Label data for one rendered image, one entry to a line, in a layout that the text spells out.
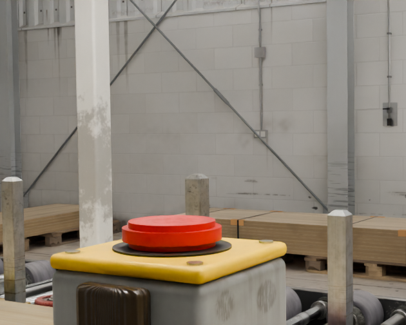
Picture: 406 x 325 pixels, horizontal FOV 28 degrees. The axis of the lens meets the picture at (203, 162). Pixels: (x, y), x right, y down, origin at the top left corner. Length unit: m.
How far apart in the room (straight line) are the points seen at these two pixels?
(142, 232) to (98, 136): 1.25
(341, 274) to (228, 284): 1.17
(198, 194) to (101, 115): 0.24
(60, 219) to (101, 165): 6.99
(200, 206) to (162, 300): 1.29
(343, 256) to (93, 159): 0.51
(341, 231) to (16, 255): 0.80
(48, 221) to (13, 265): 6.51
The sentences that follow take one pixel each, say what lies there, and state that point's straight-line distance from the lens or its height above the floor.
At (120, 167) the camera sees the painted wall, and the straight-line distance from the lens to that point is 9.30.
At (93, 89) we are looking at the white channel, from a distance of 1.56.
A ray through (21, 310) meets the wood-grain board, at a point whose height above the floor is 0.90.
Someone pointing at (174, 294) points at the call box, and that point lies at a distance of 0.29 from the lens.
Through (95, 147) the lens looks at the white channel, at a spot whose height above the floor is 1.22.
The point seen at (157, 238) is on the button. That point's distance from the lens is 0.31.
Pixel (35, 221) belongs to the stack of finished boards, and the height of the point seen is 0.28.
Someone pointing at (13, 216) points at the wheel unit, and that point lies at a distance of 1.90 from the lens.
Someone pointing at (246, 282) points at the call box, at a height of 1.21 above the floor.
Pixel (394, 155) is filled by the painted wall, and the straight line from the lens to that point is 7.79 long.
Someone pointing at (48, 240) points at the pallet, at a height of 0.06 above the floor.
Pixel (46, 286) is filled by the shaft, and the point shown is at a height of 0.81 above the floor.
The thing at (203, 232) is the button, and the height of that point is 1.23.
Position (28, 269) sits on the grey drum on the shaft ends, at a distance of 2.43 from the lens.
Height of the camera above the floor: 1.27
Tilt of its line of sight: 3 degrees down
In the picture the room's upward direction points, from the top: 1 degrees counter-clockwise
